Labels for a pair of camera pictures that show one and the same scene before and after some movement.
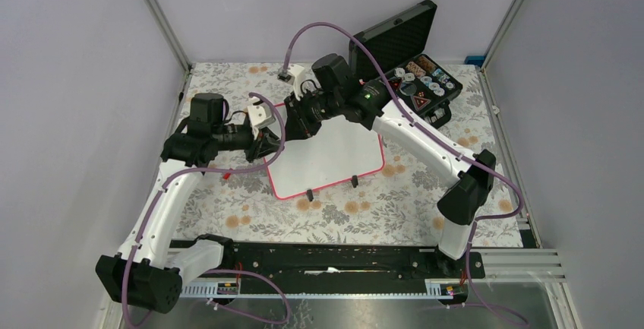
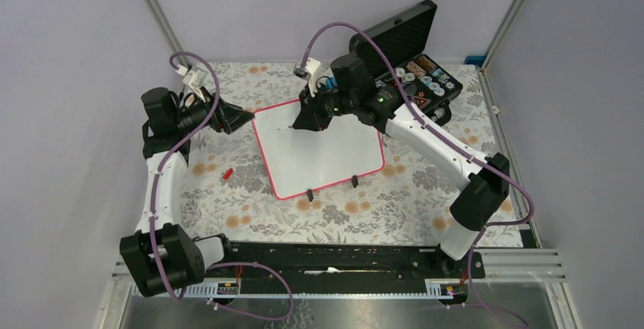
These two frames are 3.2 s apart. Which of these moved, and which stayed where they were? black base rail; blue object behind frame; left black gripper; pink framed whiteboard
Moved: left black gripper
Stayed: pink framed whiteboard; black base rail; blue object behind frame
